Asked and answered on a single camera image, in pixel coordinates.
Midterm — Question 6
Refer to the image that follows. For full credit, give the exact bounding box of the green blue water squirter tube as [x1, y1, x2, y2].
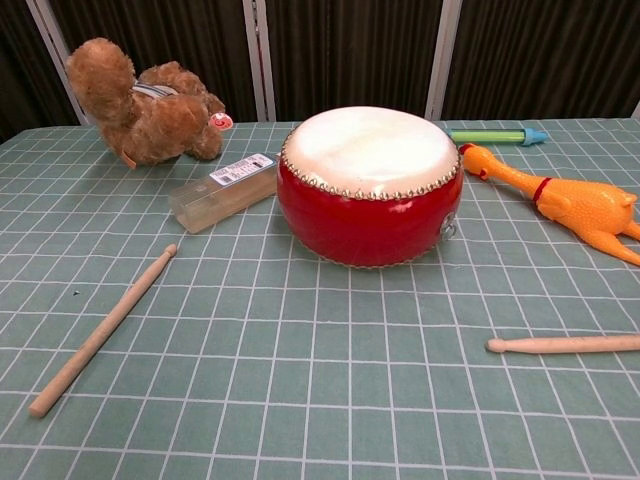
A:
[448, 126, 550, 148]

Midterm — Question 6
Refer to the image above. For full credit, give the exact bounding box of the clear plastic box with label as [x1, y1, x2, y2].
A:
[168, 152, 281, 235]

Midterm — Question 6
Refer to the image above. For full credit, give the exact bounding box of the dark ribbed partition panel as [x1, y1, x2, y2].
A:
[47, 0, 258, 124]
[263, 0, 445, 123]
[441, 0, 640, 121]
[0, 0, 82, 144]

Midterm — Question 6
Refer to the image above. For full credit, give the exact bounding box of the white partition frame post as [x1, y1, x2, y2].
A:
[425, 0, 463, 121]
[242, 0, 278, 123]
[29, 0, 94, 125]

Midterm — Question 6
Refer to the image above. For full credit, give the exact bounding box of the wooden drumstick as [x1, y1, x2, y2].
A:
[28, 243, 178, 418]
[487, 334, 640, 356]

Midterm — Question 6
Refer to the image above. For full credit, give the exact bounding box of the red drum white skin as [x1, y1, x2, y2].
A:
[276, 104, 462, 270]

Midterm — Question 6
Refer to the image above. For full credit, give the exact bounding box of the green grid cutting mat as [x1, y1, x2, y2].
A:
[0, 117, 640, 480]

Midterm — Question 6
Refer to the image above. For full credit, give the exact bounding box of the yellow rubber chicken toy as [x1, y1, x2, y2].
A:
[457, 142, 640, 267]

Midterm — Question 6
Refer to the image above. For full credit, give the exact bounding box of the brown plush teddy bear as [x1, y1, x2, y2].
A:
[65, 37, 235, 170]

